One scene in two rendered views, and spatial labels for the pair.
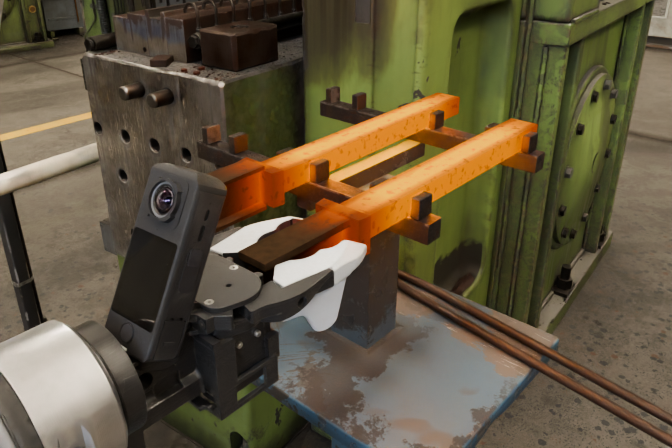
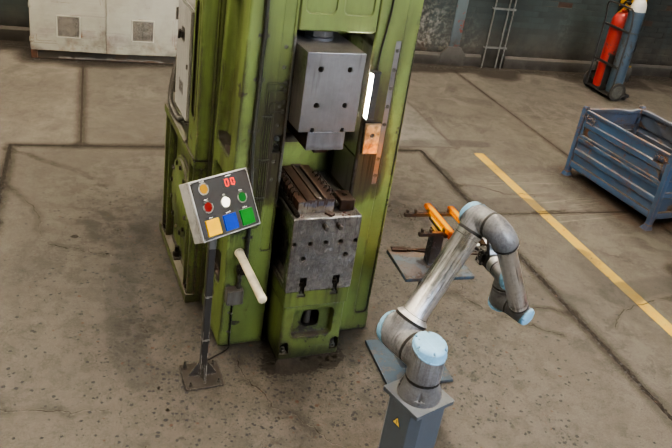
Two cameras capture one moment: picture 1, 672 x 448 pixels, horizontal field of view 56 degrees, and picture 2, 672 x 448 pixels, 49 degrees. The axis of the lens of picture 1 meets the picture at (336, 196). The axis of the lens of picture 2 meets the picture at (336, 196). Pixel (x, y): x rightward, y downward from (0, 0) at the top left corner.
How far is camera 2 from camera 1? 3.62 m
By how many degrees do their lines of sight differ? 54
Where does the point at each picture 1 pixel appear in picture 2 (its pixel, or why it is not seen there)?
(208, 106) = (355, 223)
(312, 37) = (355, 190)
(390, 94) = (378, 201)
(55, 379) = not seen: hidden behind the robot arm
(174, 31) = (330, 202)
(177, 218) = not seen: hidden behind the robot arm
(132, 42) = (306, 209)
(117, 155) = (302, 252)
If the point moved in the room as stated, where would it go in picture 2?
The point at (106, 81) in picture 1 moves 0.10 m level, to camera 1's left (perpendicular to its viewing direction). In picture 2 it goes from (306, 226) to (295, 233)
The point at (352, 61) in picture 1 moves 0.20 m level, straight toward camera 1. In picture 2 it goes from (368, 195) to (399, 208)
